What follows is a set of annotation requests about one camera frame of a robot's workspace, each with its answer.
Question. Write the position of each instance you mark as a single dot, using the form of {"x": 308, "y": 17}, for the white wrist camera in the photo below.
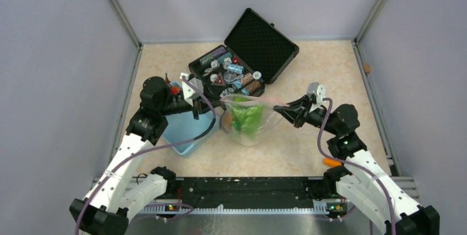
{"x": 192, "y": 88}
{"x": 316, "y": 92}

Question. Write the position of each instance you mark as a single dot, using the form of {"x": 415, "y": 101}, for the orange marker pen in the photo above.
{"x": 331, "y": 163}

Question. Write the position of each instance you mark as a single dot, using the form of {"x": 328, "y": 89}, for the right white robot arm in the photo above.
{"x": 359, "y": 178}

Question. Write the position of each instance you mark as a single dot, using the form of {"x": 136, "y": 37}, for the red triangle dealer token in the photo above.
{"x": 217, "y": 79}

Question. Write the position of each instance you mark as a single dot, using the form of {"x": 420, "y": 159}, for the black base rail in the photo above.
{"x": 255, "y": 193}

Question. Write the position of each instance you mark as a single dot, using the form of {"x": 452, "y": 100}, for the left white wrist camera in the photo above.
{"x": 192, "y": 88}

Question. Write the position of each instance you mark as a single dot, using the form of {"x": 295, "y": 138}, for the clear round dealer button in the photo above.
{"x": 229, "y": 78}

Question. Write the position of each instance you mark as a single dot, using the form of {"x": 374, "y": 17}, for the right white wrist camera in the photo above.
{"x": 316, "y": 92}

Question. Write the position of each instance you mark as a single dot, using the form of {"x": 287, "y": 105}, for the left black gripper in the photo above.
{"x": 195, "y": 110}

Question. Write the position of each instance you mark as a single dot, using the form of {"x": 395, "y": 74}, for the white cable duct strip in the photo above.
{"x": 319, "y": 208}

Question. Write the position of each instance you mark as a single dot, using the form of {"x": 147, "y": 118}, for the clear zip top bag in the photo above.
{"x": 269, "y": 120}

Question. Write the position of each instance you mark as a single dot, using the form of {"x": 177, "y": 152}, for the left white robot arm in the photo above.
{"x": 108, "y": 207}

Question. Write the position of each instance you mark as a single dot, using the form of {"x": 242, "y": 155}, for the white single poker chip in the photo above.
{"x": 256, "y": 75}

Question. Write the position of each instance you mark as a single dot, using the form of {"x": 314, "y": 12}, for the light blue plastic basket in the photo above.
{"x": 183, "y": 127}

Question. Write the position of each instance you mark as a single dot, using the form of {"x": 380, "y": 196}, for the green napa cabbage toy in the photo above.
{"x": 246, "y": 114}

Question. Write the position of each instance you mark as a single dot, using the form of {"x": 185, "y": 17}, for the red cherry tomato bunch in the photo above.
{"x": 175, "y": 88}

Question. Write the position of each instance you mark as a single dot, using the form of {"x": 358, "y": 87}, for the orange brown fruit toy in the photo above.
{"x": 226, "y": 119}

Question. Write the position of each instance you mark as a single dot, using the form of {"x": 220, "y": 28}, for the black poker chip case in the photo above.
{"x": 252, "y": 45}

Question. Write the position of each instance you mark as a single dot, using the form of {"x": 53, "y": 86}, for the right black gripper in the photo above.
{"x": 297, "y": 111}

